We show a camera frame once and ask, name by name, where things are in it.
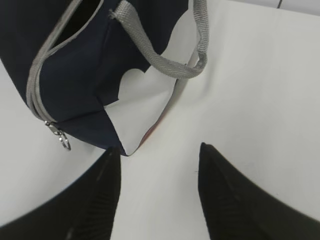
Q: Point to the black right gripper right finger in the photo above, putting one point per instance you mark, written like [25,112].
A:
[235,208]

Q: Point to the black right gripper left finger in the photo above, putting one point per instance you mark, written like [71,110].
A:
[83,211]

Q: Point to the navy blue lunch bag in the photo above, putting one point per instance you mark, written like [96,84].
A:
[102,71]

